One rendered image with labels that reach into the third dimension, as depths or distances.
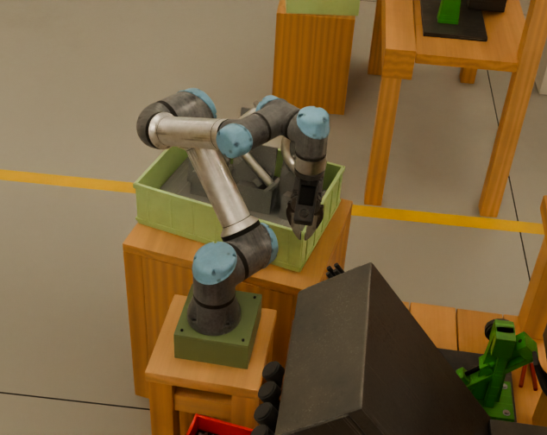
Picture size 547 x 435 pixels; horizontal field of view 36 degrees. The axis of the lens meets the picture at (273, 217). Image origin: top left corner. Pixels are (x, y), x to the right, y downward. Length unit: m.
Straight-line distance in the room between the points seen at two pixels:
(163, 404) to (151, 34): 3.84
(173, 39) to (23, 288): 2.52
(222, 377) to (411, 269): 1.86
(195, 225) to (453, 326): 0.91
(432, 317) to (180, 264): 0.85
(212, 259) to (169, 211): 0.64
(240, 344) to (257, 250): 0.26
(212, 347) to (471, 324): 0.78
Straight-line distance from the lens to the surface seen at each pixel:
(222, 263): 2.22
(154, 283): 2.94
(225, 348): 2.34
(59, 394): 3.49
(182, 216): 2.84
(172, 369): 2.39
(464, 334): 2.54
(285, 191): 2.92
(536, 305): 2.50
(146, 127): 2.18
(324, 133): 1.94
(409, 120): 5.14
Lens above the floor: 2.65
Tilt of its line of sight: 39 degrees down
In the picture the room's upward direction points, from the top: 4 degrees clockwise
